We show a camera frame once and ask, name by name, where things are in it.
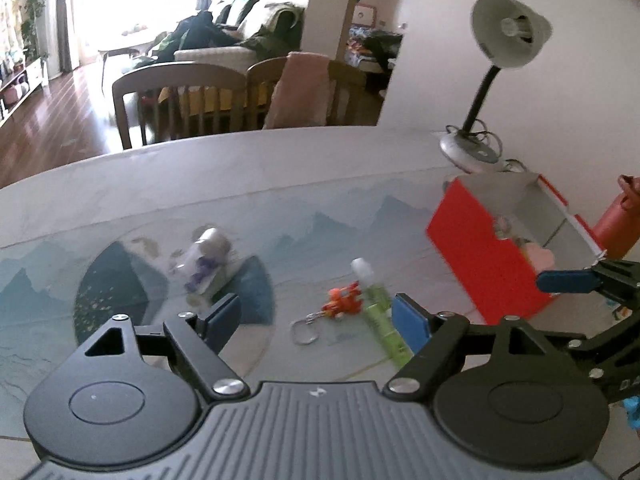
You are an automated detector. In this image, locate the pink towel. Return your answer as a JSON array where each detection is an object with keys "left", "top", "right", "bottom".
[{"left": 262, "top": 51, "right": 331, "bottom": 130}]

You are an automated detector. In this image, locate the beige sofa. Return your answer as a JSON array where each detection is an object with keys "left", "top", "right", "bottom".
[{"left": 172, "top": 0, "right": 306, "bottom": 74}]

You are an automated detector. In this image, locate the white coffee table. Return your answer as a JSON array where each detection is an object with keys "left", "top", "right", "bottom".
[{"left": 97, "top": 29, "right": 162, "bottom": 92}]

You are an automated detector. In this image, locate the low white cabinet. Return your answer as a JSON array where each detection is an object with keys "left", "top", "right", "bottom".
[{"left": 0, "top": 56, "right": 51, "bottom": 122}]

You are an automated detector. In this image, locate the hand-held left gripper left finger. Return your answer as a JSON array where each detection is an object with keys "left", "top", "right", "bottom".
[{"left": 84, "top": 293, "right": 251, "bottom": 401}]

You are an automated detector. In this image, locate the mountain print table mat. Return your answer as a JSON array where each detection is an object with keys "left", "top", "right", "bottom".
[{"left": 0, "top": 180, "right": 623, "bottom": 443}]

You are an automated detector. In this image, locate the teal cloth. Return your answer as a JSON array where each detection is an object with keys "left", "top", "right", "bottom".
[{"left": 621, "top": 396, "right": 640, "bottom": 430}]

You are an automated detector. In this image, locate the orange toy keychain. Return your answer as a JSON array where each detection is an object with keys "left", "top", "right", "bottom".
[{"left": 290, "top": 281, "right": 365, "bottom": 346}]

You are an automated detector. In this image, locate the red water bottle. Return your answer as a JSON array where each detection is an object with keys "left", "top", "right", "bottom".
[{"left": 592, "top": 175, "right": 640, "bottom": 261}]

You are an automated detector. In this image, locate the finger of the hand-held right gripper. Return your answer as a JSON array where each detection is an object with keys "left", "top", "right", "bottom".
[
  {"left": 564, "top": 317, "right": 640, "bottom": 378},
  {"left": 537, "top": 259, "right": 640, "bottom": 306}
]

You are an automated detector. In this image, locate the black lamp cable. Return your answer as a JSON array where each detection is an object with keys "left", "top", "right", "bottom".
[{"left": 444, "top": 119, "right": 526, "bottom": 174}]

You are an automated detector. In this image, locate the green potted plant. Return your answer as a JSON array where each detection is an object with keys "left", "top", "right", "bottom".
[{"left": 20, "top": 0, "right": 52, "bottom": 62}]

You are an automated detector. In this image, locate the green tube with white cap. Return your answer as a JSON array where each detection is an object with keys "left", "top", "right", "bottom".
[{"left": 350, "top": 257, "right": 414, "bottom": 369}]

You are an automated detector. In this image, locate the wooden dining chair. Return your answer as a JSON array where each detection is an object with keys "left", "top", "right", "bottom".
[
  {"left": 111, "top": 61, "right": 249, "bottom": 150},
  {"left": 245, "top": 56, "right": 369, "bottom": 131}
]

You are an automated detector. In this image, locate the red cardboard box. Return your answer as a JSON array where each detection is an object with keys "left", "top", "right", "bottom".
[{"left": 426, "top": 172, "right": 609, "bottom": 332}]

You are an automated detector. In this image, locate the pink soft item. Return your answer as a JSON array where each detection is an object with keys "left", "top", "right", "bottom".
[{"left": 522, "top": 242, "right": 556, "bottom": 274}]

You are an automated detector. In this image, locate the cluttered bed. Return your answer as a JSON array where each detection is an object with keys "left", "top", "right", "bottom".
[{"left": 347, "top": 4, "right": 404, "bottom": 74}]

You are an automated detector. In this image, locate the grey desk lamp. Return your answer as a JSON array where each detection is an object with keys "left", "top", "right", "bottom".
[{"left": 438, "top": 0, "right": 554, "bottom": 174}]

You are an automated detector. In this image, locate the dark clothing pile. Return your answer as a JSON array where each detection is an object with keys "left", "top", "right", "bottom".
[{"left": 157, "top": 10, "right": 242, "bottom": 62}]

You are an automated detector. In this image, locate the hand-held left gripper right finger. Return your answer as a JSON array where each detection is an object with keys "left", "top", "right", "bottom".
[{"left": 382, "top": 294, "right": 567, "bottom": 401}]

